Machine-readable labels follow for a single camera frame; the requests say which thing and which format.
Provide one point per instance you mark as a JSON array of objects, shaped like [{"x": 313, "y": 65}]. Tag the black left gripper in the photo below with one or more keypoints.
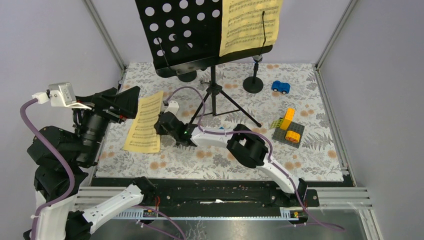
[{"x": 126, "y": 101}]

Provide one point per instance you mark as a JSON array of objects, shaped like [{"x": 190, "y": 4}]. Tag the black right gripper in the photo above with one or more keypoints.
[{"x": 159, "y": 129}]

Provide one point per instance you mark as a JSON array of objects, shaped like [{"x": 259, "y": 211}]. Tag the yellow sheet music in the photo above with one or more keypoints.
[
  {"x": 142, "y": 136},
  {"x": 249, "y": 24}
]

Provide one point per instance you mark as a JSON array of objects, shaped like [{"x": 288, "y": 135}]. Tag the black music stand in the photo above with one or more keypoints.
[{"x": 184, "y": 36}]

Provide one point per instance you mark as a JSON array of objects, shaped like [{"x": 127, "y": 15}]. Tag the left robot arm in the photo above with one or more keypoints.
[{"x": 62, "y": 158}]

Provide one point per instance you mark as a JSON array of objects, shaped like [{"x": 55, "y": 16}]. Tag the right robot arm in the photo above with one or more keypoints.
[{"x": 249, "y": 148}]

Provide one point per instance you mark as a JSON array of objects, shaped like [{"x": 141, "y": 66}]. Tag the black round stand base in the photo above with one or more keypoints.
[{"x": 188, "y": 76}]

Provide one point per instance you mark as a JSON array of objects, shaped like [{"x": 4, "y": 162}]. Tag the black microphone stand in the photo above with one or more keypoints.
[{"x": 254, "y": 84}]

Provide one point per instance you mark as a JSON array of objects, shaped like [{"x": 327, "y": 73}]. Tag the lime green fence piece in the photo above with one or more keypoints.
[{"x": 276, "y": 123}]

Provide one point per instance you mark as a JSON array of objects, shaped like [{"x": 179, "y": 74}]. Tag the blue toy car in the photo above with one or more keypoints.
[{"x": 282, "y": 87}]

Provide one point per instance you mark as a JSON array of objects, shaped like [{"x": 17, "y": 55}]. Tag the floral table mat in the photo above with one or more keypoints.
[{"x": 316, "y": 159}]

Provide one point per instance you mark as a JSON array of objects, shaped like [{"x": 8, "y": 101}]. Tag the yellow orange toy cylinder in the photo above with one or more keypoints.
[{"x": 293, "y": 137}]

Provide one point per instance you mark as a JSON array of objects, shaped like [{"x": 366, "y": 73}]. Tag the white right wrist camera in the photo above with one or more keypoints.
[{"x": 171, "y": 106}]

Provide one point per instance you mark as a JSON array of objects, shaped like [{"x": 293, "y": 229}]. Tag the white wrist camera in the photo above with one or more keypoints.
[
  {"x": 171, "y": 106},
  {"x": 60, "y": 95}
]

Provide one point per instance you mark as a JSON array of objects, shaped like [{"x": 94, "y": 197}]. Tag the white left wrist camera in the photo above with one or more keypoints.
[{"x": 60, "y": 95}]

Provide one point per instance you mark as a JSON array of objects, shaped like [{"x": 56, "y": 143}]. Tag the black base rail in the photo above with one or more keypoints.
[{"x": 225, "y": 198}]

